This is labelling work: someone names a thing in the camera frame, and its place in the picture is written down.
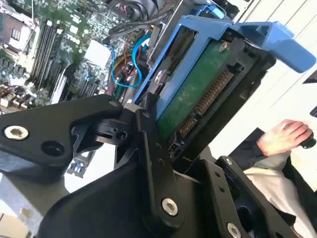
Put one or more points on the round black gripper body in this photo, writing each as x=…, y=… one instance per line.
x=104, y=205

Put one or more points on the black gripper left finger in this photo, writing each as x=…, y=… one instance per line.
x=37, y=138

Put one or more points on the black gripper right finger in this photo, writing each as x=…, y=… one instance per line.
x=237, y=188

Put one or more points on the small round black tool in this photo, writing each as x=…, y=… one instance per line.
x=309, y=142

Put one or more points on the hard disk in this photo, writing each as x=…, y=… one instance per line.
x=188, y=99

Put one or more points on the person's hand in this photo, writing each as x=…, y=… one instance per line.
x=282, y=138

